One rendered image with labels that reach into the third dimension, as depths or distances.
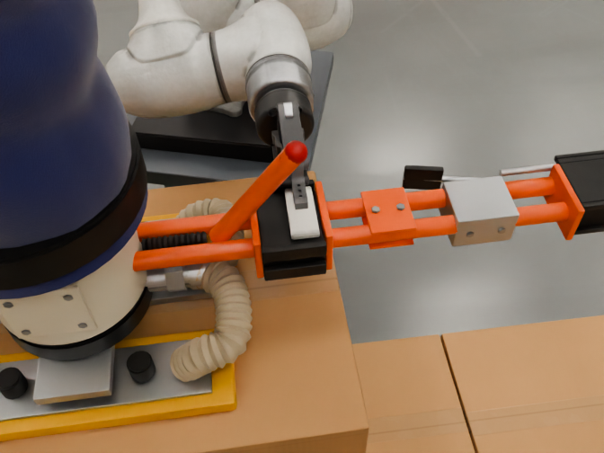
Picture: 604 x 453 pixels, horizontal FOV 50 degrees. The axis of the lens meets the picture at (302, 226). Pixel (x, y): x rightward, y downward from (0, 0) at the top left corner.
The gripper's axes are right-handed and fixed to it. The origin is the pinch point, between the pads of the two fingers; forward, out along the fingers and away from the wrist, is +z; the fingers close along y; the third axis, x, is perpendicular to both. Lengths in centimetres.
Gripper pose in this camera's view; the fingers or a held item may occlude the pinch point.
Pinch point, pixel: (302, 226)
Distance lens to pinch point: 72.5
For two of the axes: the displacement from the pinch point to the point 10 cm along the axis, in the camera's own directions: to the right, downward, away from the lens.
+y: 0.0, 6.5, 7.6
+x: -9.9, 1.0, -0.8
